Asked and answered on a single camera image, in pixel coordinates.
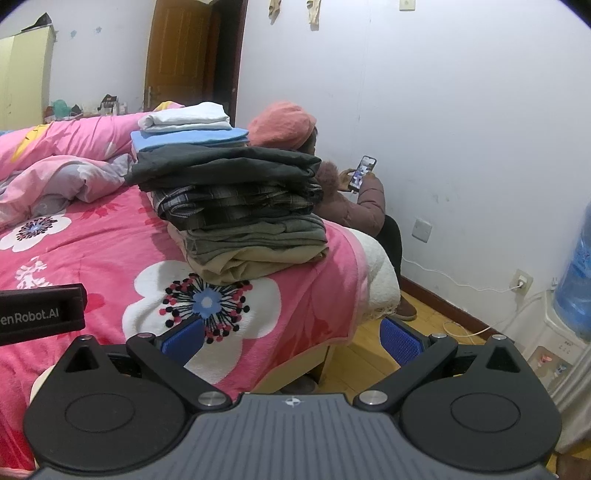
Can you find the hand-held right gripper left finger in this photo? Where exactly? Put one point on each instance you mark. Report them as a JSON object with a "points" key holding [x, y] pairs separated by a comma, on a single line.
{"points": [[184, 339]]}

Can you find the stack of folded clothes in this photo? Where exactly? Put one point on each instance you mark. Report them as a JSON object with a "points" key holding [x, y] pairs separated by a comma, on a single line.
{"points": [[231, 203]]}

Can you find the brown wooden door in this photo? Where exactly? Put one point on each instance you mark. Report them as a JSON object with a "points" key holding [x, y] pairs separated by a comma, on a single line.
{"points": [[180, 55]]}

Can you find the small house model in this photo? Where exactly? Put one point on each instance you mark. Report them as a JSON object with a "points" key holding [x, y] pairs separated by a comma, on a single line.
{"points": [[109, 105]]}

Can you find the pale yellow wardrobe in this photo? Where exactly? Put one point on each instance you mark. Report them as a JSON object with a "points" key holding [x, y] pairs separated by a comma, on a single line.
{"points": [[27, 78]]}

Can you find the white wall socket with charger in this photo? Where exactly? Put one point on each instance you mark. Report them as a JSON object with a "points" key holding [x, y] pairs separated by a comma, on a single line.
{"points": [[521, 281]]}

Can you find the white fleece bed sheet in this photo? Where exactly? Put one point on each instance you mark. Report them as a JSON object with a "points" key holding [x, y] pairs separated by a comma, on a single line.
{"points": [[378, 277]]}

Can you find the blue water bottle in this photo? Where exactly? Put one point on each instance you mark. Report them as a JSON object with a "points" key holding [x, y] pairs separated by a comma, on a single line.
{"points": [[577, 277]]}

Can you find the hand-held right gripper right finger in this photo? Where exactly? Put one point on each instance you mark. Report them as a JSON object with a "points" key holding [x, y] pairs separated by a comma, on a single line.
{"points": [[401, 339]]}

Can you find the wooden bed frame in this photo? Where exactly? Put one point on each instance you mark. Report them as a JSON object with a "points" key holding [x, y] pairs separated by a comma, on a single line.
{"points": [[295, 369]]}

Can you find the beige hanging cloth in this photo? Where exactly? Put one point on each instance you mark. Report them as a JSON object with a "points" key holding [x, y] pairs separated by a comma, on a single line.
{"points": [[275, 9], [314, 13]]}

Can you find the white water dispenser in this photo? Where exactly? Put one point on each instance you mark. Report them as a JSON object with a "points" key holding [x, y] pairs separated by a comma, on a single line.
{"points": [[554, 350]]}

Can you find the white wall switch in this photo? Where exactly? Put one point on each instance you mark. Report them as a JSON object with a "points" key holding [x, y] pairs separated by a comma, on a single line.
{"points": [[407, 4]]}

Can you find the pink patchwork quilt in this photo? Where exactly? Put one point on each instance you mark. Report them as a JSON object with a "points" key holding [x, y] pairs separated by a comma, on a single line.
{"points": [[69, 143]]}

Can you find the teal object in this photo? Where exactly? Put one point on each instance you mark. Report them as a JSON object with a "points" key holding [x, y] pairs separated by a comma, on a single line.
{"points": [[61, 110]]}

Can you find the pink floral blanket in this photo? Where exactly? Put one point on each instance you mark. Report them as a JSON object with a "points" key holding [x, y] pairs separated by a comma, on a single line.
{"points": [[92, 258]]}

